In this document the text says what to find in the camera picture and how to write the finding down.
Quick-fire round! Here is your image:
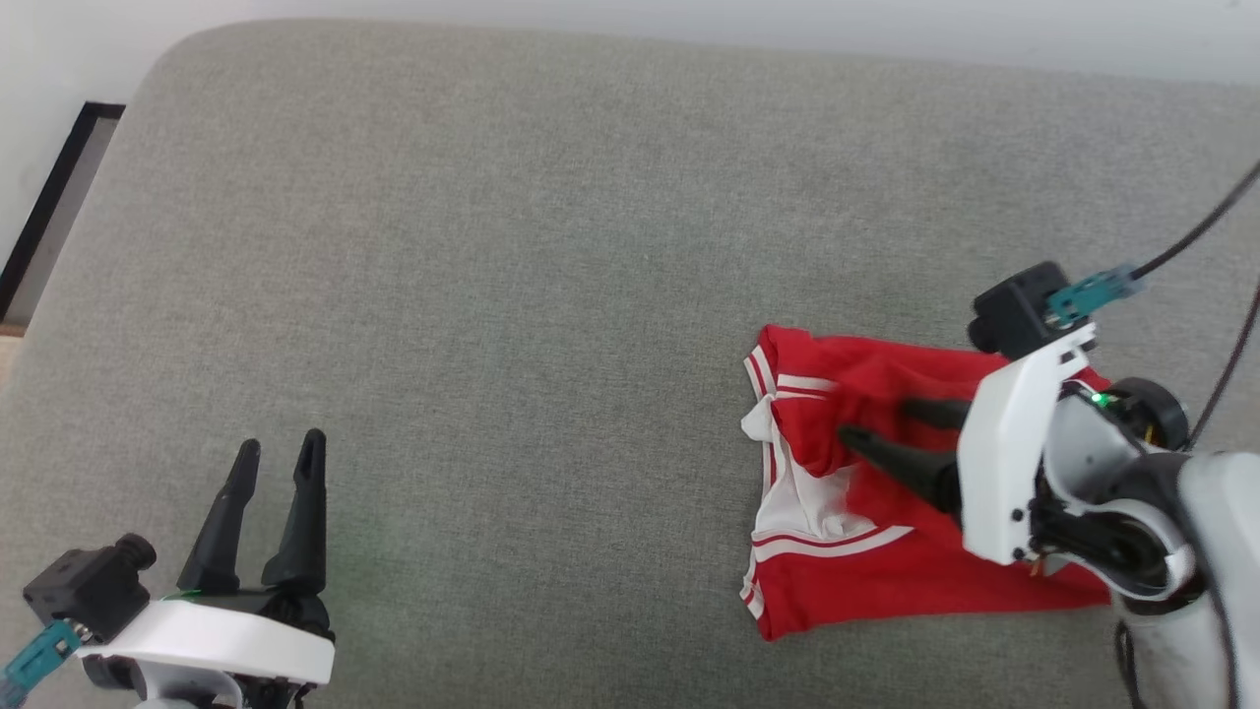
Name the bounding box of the teal camera connector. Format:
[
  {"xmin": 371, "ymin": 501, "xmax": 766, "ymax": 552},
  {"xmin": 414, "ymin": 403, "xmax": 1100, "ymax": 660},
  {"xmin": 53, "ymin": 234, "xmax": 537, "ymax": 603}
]
[
  {"xmin": 1044, "ymin": 264, "xmax": 1149, "ymax": 327},
  {"xmin": 0, "ymin": 619, "xmax": 83, "ymax": 696}
]

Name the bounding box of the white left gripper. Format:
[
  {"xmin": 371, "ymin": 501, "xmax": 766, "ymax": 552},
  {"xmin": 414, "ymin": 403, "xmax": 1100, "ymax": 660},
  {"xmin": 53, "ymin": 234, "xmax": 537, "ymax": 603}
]
[{"xmin": 77, "ymin": 428, "xmax": 337, "ymax": 709}]

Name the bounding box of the teal right camera connector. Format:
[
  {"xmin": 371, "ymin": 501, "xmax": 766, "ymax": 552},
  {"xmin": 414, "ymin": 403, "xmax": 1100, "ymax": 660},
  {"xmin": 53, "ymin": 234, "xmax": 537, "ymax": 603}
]
[{"xmin": 1044, "ymin": 264, "xmax": 1149, "ymax": 327}]

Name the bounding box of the black right camera cable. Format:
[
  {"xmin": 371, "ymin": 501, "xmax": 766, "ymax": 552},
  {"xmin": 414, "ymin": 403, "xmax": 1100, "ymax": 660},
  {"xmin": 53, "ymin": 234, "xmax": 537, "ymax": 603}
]
[{"xmin": 1130, "ymin": 161, "xmax": 1260, "ymax": 284}]

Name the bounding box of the red and white jersey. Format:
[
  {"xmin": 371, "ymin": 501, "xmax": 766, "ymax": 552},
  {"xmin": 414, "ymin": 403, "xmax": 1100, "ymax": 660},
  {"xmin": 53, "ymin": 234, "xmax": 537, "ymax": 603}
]
[{"xmin": 739, "ymin": 324, "xmax": 1120, "ymax": 643}]

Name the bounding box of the teal left camera connector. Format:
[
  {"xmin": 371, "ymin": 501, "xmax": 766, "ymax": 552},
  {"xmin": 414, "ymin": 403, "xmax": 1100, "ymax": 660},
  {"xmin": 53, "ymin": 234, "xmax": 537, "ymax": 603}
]
[{"xmin": 0, "ymin": 619, "xmax": 83, "ymax": 696}]

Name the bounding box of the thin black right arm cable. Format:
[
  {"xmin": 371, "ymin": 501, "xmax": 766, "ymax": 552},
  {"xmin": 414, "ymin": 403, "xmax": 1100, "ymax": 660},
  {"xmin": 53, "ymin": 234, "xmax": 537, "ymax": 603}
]
[{"xmin": 1184, "ymin": 284, "xmax": 1260, "ymax": 452}]

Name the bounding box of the black framed floor panel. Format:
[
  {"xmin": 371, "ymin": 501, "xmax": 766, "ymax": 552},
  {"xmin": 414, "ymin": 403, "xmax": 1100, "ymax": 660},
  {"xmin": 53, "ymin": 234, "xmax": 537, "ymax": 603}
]
[{"xmin": 0, "ymin": 100, "xmax": 127, "ymax": 328}]

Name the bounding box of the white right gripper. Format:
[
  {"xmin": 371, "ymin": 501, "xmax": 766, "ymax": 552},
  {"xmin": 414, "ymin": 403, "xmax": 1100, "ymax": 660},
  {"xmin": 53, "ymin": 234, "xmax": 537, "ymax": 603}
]
[{"xmin": 837, "ymin": 324, "xmax": 1191, "ymax": 566}]

